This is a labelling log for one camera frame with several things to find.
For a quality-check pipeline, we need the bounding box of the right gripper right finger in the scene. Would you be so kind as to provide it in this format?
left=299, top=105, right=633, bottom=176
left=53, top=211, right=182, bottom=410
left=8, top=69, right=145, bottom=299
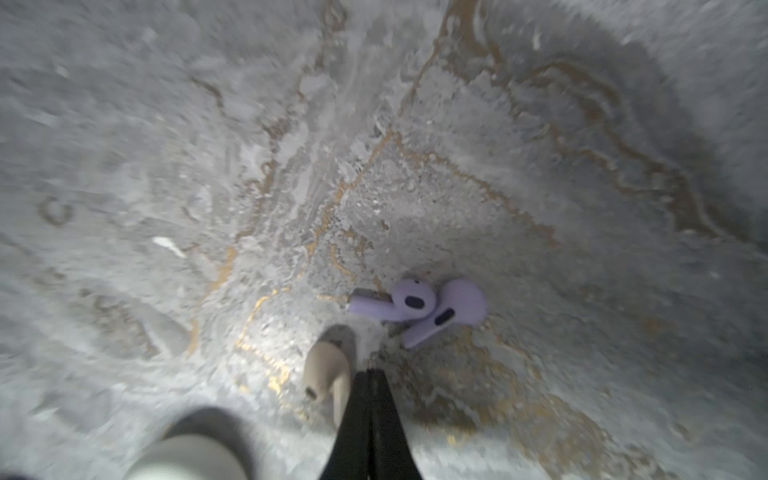
left=369, top=369, right=423, bottom=480

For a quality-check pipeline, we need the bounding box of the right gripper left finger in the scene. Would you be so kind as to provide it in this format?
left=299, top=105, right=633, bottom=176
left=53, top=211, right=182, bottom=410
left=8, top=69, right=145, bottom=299
left=319, top=371, right=371, bottom=480

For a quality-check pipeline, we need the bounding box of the cream earbud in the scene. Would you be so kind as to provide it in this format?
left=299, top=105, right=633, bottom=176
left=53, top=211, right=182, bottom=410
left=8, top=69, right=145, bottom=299
left=302, top=341, right=352, bottom=428

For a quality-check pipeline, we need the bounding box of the white round charging case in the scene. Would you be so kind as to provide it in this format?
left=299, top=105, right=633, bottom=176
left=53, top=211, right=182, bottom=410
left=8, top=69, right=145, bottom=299
left=124, top=435, right=247, bottom=480

